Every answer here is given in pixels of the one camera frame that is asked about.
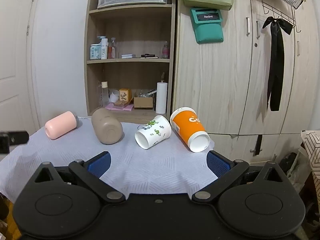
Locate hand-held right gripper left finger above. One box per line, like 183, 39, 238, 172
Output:
30, 151, 126, 204

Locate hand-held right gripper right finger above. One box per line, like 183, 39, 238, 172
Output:
191, 150, 292, 204

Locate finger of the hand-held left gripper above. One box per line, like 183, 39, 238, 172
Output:
0, 130, 29, 155

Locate taupe ceramic cup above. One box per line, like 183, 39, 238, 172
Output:
91, 108, 124, 145

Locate pink cup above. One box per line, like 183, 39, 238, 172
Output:
44, 111, 79, 140

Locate orange paper cup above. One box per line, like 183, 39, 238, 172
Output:
170, 107, 211, 153

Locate white paper cup green print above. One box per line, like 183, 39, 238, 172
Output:
135, 115, 172, 150

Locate white textured tablecloth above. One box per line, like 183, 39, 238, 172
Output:
0, 116, 221, 203

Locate pink books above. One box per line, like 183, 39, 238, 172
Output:
105, 103, 134, 111

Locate clear bottle beige cap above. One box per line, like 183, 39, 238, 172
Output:
98, 81, 110, 108

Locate white door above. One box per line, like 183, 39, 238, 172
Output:
0, 0, 42, 157

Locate dark bag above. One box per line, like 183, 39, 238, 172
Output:
279, 152, 304, 180

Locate yellow floral box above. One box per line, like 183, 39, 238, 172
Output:
119, 88, 132, 102

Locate small cardboard box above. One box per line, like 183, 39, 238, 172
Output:
133, 96, 154, 109

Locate wooden wardrobe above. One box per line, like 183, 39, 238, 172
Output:
172, 0, 316, 161

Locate white paper towel roll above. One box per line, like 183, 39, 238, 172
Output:
155, 80, 168, 114

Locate patterned beige box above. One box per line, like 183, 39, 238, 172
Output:
301, 130, 320, 178

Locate wooden open shelf unit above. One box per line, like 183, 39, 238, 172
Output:
84, 0, 177, 124

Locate teal and white can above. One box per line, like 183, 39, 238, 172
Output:
90, 44, 102, 60

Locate white pump bottle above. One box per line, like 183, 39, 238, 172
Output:
97, 36, 109, 60

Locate clear bottle orange liquid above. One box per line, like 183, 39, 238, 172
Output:
109, 38, 117, 59

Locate black ribbon bow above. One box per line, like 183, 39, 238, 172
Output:
262, 16, 293, 112

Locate teal pouch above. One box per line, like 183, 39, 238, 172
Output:
190, 7, 224, 45

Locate black hanging strap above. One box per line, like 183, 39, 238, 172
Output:
252, 134, 263, 157

